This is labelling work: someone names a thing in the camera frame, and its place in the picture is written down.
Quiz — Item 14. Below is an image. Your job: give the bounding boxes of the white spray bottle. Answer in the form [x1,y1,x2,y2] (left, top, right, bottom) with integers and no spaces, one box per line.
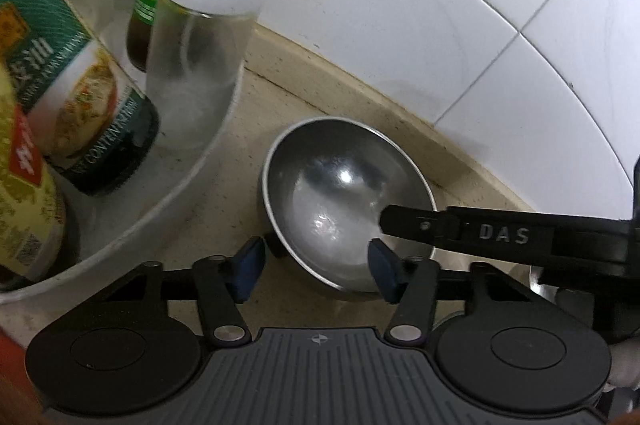
[145,0,277,152]

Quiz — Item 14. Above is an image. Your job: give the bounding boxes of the stainless steel bowl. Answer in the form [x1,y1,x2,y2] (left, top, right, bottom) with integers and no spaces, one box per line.
[257,117,437,302]

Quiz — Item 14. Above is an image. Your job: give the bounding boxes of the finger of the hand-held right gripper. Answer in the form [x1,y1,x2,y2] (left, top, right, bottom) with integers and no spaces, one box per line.
[378,204,640,277]

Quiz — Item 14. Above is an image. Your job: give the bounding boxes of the person's right hand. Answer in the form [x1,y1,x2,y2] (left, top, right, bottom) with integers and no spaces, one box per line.
[556,286,640,392]

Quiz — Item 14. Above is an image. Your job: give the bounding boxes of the yellow-green jar red label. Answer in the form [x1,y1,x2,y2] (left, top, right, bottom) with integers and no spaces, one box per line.
[0,64,69,292]

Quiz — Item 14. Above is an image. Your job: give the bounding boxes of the white round tray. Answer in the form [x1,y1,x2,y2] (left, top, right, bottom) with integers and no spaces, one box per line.
[0,0,247,306]

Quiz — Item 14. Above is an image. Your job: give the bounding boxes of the dark jar green-white label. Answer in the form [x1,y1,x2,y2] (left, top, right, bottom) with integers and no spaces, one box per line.
[0,0,162,196]

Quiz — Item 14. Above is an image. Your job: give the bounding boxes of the red cloth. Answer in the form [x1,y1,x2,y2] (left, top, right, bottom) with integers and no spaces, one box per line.
[0,325,37,425]

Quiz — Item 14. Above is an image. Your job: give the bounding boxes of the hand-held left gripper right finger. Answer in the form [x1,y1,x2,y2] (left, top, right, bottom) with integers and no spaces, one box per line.
[367,239,516,348]

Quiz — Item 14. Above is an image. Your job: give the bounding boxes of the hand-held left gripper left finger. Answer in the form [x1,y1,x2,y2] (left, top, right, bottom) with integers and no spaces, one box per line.
[114,235,266,350]

